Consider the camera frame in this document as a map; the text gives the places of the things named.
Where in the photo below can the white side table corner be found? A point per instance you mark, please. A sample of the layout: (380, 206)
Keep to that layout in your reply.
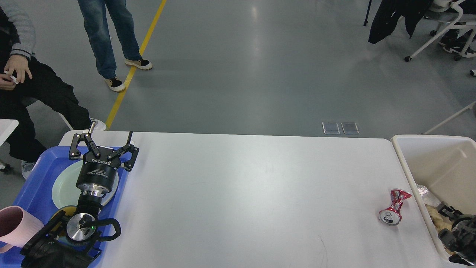
(7, 126)

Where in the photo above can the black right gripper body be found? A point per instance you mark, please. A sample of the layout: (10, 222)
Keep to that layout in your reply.
(460, 218)

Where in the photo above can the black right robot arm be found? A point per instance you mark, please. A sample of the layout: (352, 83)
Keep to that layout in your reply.
(461, 238)

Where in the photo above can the small white handheld object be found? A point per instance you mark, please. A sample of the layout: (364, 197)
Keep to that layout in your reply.
(11, 79)

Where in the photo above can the seated person at left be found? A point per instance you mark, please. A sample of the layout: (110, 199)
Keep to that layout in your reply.
(36, 80)

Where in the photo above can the crushed red soda can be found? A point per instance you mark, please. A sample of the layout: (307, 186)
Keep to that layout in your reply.
(392, 215)

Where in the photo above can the white office chair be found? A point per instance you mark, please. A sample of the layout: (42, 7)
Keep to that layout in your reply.
(451, 14)

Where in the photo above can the beige napkin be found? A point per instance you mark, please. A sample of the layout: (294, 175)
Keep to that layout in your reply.
(437, 219)

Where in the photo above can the small foil sheet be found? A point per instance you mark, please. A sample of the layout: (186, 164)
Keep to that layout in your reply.
(427, 196)

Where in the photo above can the white plastic bin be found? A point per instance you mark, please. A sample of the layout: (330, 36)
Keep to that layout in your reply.
(446, 165)

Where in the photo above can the left floor socket plate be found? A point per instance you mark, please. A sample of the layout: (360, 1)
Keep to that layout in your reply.
(331, 128)

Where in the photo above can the pink plate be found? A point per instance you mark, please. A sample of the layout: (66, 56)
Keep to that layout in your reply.
(108, 196)

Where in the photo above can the person in blue jeans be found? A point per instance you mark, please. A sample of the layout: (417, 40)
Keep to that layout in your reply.
(97, 29)

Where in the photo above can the floor socket plate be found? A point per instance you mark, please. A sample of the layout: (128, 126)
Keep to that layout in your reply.
(331, 128)
(350, 128)

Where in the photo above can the grey table leg at right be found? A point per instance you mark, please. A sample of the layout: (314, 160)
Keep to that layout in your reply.
(471, 107)

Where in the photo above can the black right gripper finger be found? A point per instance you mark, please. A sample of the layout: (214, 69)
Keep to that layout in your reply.
(448, 211)

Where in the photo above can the right floor socket plate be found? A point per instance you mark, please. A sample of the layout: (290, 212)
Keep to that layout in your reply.
(350, 128)

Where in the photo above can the pink mug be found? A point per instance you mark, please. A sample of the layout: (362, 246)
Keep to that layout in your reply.
(17, 227)

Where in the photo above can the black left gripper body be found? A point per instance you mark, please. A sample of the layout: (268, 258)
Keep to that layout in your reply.
(96, 177)

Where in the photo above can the mint green plate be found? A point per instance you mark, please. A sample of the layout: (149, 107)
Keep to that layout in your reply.
(64, 192)

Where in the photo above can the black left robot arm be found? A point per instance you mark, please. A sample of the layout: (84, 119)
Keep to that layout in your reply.
(70, 241)

